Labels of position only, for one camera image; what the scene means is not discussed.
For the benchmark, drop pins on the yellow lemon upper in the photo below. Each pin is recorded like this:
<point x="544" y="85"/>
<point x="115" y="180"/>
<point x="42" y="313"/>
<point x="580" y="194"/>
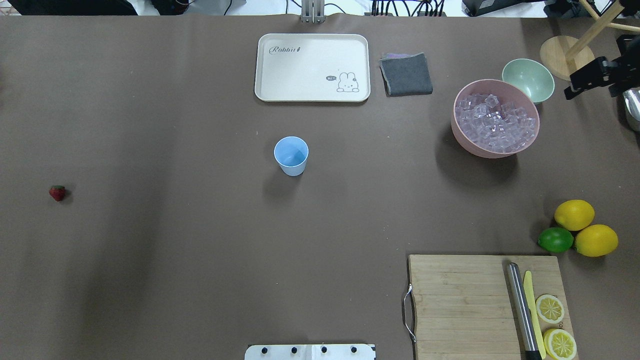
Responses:
<point x="574" y="214"/>

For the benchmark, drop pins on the yellow lemon lower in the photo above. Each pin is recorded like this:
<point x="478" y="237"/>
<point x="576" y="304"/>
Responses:
<point x="596" y="240"/>

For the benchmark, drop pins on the red strawberry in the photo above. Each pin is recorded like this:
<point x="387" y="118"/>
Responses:
<point x="58" y="192"/>

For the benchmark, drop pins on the clear ice cubes pile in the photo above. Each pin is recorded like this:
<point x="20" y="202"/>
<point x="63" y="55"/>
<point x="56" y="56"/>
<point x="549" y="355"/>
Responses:
<point x="492" y="124"/>

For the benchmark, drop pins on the grey folded cloth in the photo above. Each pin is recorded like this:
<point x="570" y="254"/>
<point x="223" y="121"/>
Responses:
<point x="406" y="74"/>

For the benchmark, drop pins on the steel pot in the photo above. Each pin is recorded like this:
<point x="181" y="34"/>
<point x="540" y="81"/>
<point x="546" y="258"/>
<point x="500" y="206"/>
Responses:
<point x="631" y="100"/>

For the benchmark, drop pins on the lemon slice upper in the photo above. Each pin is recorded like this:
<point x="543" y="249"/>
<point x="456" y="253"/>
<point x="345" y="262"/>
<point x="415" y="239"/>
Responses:
<point x="550" y="309"/>

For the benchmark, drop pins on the cream rabbit tray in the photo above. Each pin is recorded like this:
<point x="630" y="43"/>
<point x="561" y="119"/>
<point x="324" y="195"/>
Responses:
<point x="312" y="67"/>

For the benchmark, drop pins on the wooden mug tree stand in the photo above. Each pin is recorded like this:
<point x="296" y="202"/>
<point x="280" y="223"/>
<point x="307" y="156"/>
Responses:
<point x="563" y="55"/>

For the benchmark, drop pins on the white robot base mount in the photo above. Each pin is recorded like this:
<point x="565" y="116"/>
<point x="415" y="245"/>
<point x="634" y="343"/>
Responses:
<point x="331" y="351"/>

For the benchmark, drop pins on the green bowl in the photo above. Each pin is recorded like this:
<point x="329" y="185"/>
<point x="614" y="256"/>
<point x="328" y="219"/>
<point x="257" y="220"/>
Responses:
<point x="531" y="77"/>

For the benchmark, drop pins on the green lime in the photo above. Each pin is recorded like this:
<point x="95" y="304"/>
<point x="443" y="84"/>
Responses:
<point x="556" y="240"/>

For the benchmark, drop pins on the yellow lemon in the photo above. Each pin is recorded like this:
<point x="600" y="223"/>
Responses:
<point x="596" y="240"/>
<point x="574" y="214"/>

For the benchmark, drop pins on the pink bowl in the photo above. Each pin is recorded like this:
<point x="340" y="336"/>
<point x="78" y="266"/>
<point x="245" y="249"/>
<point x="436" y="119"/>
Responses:
<point x="503" y="90"/>

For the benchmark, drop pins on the steel handled yellow knife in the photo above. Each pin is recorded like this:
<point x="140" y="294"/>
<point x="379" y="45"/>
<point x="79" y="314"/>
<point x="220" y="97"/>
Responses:
<point x="523" y="314"/>

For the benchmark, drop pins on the lemon slice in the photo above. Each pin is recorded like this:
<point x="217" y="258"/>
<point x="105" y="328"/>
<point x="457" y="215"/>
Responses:
<point x="550" y="309"/>
<point x="560" y="344"/>

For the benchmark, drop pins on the wooden cutting board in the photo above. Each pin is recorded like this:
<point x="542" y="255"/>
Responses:
<point x="463" y="307"/>

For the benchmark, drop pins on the aluminium camera post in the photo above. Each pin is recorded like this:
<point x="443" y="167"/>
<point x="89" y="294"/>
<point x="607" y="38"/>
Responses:
<point x="312" y="11"/>

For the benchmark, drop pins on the light blue cup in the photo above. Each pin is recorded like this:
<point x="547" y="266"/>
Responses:
<point x="291" y="154"/>

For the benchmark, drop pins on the lemon slice lower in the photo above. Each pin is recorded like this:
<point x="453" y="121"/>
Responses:
<point x="560" y="344"/>

